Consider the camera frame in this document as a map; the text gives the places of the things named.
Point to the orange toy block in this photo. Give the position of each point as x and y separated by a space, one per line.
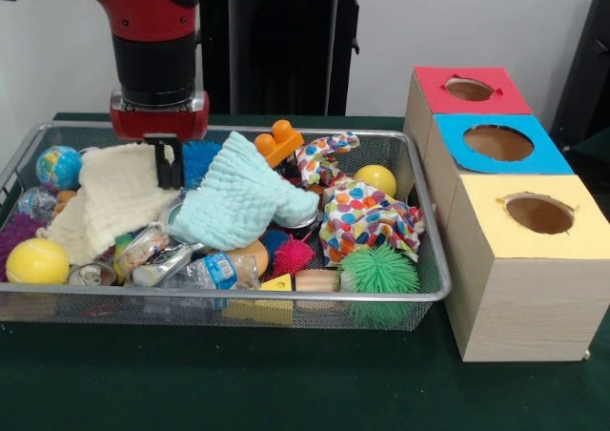
276 145

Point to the wooden box with three holes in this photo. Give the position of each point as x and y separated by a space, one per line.
524 297

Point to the green spiky ball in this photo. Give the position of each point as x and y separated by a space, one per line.
378 272

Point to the cream waffle cloth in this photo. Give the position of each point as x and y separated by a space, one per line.
114 202

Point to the blue globe ball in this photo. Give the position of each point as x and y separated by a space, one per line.
59 168

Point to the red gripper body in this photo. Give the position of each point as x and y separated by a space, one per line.
129 126

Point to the white colourful print cloth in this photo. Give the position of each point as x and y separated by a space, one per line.
319 159

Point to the dark green tablecloth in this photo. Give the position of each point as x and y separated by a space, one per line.
286 383

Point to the polka dot cloth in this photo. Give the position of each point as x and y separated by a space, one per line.
367 221

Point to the small yellow ball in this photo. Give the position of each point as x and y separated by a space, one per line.
377 179

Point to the large yellow ball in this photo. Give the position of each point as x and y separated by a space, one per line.
36 261

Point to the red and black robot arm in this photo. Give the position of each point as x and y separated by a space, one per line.
152 16

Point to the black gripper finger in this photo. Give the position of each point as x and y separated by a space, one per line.
163 169
177 169

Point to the black panel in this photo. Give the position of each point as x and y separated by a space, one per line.
589 69

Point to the blue spiky ball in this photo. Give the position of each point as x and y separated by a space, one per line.
200 159

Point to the light teal waffle cloth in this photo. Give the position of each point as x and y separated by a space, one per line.
238 197

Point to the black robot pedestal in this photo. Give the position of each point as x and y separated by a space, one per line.
276 50

